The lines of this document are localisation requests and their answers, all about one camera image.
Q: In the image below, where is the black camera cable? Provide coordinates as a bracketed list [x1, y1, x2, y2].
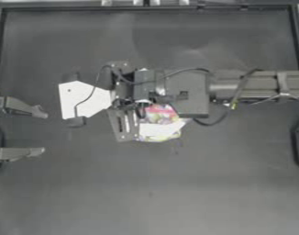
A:
[72, 63, 116, 118]

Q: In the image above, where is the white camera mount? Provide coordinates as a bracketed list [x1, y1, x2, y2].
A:
[57, 80, 114, 121]

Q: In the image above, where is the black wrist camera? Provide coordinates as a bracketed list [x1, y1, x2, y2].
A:
[64, 115, 88, 129]

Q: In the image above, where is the clear bag with pink zip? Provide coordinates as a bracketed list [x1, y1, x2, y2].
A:
[132, 103, 186, 143]

